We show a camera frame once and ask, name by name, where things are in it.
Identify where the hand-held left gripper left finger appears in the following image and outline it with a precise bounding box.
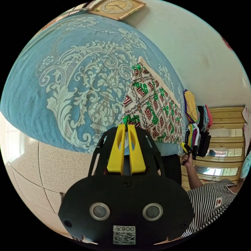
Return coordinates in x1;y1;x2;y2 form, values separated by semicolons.
106;124;126;174

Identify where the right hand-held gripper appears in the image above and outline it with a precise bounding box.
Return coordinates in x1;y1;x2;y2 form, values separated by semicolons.
180;142;194;160

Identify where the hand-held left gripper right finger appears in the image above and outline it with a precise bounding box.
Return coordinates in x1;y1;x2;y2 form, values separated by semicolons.
127;124;147;175

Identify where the printed short sleeve shirt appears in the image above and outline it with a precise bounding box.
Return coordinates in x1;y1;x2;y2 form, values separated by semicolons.
122;56;186;145

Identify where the person's right forearm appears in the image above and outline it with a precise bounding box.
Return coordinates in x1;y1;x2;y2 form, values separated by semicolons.
185;163;205;191

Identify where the person's right hand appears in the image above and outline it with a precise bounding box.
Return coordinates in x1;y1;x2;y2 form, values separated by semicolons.
181;153;195;168

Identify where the pile of clothes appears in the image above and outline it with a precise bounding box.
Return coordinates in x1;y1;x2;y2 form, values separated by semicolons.
183;89;213;158

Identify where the yellow cupboard with mirrors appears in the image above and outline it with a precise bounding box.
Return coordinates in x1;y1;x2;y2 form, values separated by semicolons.
181;106;248;192

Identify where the person's body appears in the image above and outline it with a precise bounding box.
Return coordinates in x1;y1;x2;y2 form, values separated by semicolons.
181;154;251;239

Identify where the bed with blue patterned sheet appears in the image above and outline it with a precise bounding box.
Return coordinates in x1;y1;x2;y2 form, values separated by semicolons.
0;14;187;158

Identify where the square wall clock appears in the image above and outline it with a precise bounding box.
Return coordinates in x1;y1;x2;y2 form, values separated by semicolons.
88;0;147;21

